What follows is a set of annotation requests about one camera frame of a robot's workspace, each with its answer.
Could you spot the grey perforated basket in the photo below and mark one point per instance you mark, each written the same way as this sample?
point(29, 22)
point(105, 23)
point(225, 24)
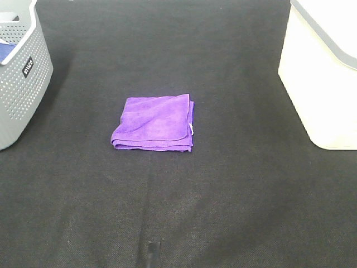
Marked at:
point(26, 72)

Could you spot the blue cloth in basket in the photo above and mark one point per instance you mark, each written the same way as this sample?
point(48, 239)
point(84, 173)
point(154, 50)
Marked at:
point(5, 50)

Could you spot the purple towel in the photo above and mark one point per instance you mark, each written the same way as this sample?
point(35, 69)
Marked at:
point(156, 123)

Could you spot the white storage bin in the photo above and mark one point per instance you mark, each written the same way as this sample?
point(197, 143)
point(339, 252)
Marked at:
point(318, 70)

